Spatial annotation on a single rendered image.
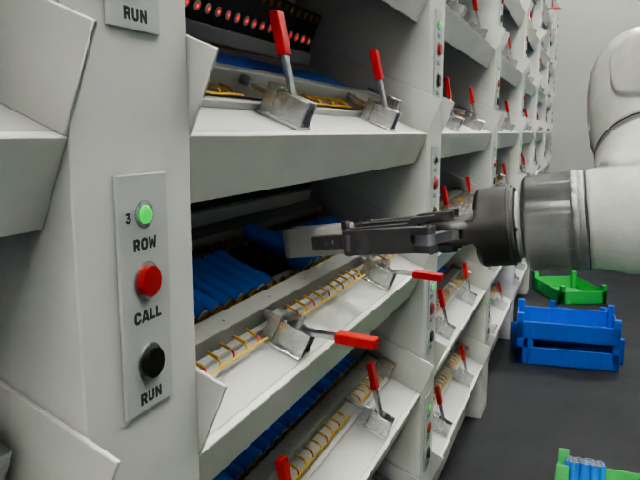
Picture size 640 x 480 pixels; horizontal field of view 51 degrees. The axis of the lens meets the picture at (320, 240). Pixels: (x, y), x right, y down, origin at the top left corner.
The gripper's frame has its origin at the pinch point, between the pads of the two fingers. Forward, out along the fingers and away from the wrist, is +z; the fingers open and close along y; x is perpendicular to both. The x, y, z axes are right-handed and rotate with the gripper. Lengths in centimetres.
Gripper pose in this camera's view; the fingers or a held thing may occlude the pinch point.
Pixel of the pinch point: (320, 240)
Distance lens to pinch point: 69.7
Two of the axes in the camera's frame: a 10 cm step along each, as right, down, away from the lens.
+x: -1.2, -9.9, -1.1
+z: -9.2, 0.7, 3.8
